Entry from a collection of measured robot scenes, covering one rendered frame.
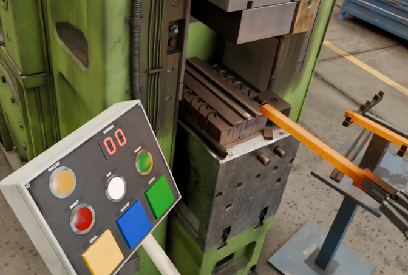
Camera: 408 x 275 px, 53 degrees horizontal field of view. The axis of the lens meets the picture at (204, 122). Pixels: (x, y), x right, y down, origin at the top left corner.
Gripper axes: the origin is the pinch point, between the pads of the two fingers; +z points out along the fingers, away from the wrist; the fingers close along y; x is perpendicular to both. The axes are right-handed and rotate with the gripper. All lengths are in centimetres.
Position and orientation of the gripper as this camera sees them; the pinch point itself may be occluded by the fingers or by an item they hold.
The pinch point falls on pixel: (376, 187)
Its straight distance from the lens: 109.0
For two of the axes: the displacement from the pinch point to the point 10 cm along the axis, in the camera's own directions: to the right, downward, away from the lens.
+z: -5.8, -5.4, 6.0
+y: 8.0, -2.7, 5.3
